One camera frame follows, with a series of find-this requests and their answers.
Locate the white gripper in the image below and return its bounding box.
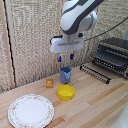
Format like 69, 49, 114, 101
49, 34, 86, 64

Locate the yellow bowl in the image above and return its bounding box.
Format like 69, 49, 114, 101
56, 84, 76, 101

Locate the blue cup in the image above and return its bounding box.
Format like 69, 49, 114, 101
59, 66, 73, 84

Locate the small orange block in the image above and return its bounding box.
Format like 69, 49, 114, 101
45, 78, 54, 89

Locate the black toaster oven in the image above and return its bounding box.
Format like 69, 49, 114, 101
92, 37, 128, 80

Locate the white floral rim plate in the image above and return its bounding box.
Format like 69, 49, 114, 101
7, 94, 55, 128

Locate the black wire oven rack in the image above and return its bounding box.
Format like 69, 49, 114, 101
79, 63, 112, 85

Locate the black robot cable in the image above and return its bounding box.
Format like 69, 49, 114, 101
84, 14, 128, 42

